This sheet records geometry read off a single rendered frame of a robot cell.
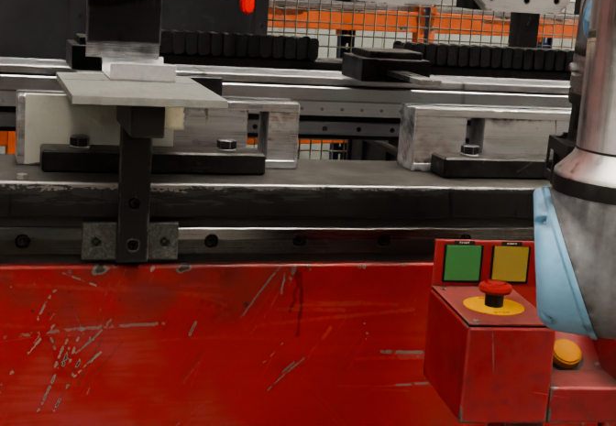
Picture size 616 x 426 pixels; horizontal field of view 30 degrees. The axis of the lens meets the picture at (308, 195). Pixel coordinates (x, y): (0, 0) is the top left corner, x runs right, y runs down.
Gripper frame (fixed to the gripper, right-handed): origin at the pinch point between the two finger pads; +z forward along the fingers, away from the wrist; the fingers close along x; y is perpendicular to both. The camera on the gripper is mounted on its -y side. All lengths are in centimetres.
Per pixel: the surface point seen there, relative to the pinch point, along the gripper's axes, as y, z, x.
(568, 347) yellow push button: 1.0, 11.1, -0.3
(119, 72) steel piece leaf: 28, -15, 54
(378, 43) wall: 527, 54, -100
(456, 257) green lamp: 9.8, 3.0, 12.2
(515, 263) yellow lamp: 9.8, 3.5, 4.5
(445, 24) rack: 237, 3, -51
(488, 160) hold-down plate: 34.9, -3.3, 0.8
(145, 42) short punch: 38, -17, 51
